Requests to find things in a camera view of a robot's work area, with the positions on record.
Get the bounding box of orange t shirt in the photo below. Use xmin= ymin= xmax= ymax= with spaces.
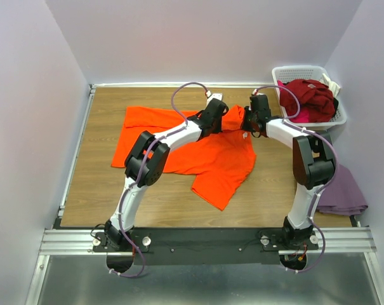
xmin=111 ymin=105 xmax=256 ymax=210

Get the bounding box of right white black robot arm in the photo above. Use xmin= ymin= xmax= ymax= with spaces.
xmin=242 ymin=94 xmax=336 ymax=251

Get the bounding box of dark red shirt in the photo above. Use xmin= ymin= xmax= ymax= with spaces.
xmin=284 ymin=79 xmax=338 ymax=123

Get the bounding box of white garment in basket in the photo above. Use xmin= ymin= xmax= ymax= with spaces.
xmin=320 ymin=73 xmax=341 ymax=98

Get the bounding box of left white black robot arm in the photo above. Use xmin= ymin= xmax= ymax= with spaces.
xmin=104 ymin=93 xmax=228 ymax=251

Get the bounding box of pink garment in basket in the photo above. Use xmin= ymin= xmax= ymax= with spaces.
xmin=277 ymin=80 xmax=310 ymax=123

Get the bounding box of folded purple t shirt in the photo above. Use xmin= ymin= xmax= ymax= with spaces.
xmin=317 ymin=165 xmax=368 ymax=216

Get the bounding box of white plastic laundry basket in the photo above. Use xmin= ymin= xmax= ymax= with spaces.
xmin=272 ymin=65 xmax=347 ymax=130

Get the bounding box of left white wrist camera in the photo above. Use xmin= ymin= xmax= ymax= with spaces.
xmin=206 ymin=91 xmax=223 ymax=103

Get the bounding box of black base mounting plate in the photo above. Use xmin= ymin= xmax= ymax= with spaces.
xmin=93 ymin=227 xmax=319 ymax=268

